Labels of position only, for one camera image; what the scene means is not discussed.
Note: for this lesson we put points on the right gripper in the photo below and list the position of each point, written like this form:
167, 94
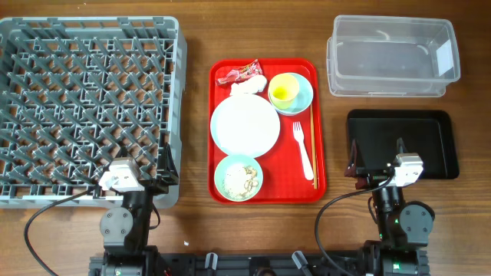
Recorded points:
372, 178

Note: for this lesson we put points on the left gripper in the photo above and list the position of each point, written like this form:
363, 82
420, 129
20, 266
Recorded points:
169, 175

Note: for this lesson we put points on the mint green bowl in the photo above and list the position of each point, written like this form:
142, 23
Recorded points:
226, 163

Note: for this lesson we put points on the rice food waste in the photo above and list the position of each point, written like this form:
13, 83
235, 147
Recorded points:
240, 181

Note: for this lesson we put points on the yellow plastic cup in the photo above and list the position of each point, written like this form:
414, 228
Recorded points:
283, 89

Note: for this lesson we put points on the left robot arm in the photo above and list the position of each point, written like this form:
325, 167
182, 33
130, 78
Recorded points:
125, 229

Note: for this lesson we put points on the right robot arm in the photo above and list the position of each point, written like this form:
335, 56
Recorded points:
404, 227

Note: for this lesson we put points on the black waste tray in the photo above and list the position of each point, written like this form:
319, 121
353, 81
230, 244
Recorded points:
427, 133

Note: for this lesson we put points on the grey dishwasher rack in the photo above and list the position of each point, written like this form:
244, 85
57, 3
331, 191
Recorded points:
74, 91

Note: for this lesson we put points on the white plastic fork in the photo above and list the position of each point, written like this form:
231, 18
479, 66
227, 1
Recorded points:
300, 138

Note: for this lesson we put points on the wooden chopstick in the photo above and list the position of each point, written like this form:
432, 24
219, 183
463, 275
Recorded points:
313, 149

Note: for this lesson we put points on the small light blue plate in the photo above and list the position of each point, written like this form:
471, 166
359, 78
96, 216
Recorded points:
303, 99

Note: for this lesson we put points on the clear plastic bin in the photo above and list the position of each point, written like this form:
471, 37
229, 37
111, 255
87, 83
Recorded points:
385, 56

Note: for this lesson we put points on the large light blue plate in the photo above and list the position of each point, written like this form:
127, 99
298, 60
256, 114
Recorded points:
245, 124

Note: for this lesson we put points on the red plastic tray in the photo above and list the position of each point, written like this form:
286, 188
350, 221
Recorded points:
284, 181

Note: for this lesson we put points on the crumpled white napkin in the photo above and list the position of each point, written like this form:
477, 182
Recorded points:
253, 85

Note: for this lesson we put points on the red snack wrapper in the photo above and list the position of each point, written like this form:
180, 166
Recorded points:
242, 73

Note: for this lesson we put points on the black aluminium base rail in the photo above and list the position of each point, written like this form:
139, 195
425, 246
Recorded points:
351, 261

